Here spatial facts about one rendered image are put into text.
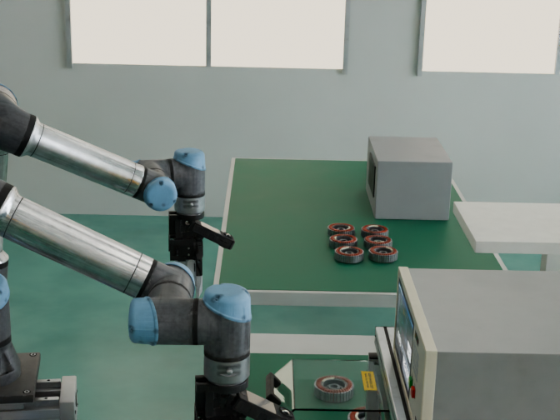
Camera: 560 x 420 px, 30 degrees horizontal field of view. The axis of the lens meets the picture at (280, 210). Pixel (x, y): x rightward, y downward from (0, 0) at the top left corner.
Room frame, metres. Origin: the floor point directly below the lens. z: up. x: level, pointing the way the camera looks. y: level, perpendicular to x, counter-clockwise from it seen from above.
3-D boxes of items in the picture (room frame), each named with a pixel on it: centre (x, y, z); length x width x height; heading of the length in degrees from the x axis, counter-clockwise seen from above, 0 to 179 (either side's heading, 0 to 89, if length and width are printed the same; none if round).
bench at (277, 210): (4.34, -0.31, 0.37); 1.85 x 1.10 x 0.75; 1
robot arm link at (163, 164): (2.38, 0.31, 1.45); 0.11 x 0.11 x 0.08; 17
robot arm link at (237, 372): (1.54, 0.08, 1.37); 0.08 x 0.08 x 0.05
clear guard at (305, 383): (2.10, -0.15, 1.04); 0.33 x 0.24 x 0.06; 91
